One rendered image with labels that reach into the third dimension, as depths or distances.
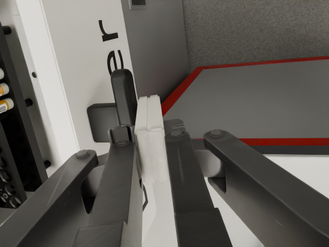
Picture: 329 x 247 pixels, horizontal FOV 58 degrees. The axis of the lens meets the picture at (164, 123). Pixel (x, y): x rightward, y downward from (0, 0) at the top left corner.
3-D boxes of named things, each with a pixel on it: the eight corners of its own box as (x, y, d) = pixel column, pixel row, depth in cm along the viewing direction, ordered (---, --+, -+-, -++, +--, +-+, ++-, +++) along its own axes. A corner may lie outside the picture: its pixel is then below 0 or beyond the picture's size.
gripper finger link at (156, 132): (148, 130, 15) (163, 128, 15) (148, 95, 21) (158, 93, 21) (157, 183, 16) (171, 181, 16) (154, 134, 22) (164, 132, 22)
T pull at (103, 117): (132, 66, 20) (124, 70, 19) (149, 164, 22) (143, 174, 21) (86, 70, 21) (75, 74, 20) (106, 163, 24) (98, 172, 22)
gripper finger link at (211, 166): (167, 157, 13) (233, 147, 13) (162, 120, 18) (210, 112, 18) (171, 185, 14) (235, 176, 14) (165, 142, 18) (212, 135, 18)
